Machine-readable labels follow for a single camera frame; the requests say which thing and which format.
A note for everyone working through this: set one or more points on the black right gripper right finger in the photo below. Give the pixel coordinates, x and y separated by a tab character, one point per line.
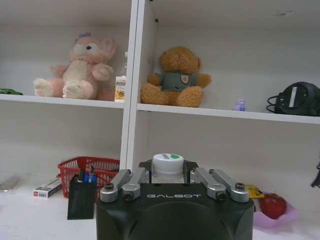
221	185

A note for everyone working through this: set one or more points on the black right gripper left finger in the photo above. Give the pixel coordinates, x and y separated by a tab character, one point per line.
122	183

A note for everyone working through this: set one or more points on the white-capped clear bottle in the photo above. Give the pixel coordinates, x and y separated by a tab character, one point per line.
167	167

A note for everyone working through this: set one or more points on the yellow snack packet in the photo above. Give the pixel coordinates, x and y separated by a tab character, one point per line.
253	191

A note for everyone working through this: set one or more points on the black pen holder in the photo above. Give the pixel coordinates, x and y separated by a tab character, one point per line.
81	200

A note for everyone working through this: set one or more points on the red plastic basket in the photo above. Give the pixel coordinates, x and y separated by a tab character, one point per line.
75	172

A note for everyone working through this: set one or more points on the red apple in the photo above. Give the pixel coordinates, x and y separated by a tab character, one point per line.
273	205

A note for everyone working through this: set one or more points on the small white red box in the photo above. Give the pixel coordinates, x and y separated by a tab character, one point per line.
46	191

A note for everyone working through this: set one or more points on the small purple figurine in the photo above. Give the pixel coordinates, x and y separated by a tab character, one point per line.
240	105

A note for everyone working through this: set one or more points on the white shelf unit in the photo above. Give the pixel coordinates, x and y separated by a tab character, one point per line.
160	107

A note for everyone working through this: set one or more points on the black object at edge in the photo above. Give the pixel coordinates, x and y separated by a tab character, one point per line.
317	172

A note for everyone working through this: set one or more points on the clear bottle with yellow label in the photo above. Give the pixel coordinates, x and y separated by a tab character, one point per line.
121	86

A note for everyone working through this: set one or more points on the brown teddy bear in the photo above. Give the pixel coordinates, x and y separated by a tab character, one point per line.
176	76

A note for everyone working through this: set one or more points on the pink plush rabbit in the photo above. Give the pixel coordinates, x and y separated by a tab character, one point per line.
79	70

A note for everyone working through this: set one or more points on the green object on shelf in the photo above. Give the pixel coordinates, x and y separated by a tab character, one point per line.
10	91

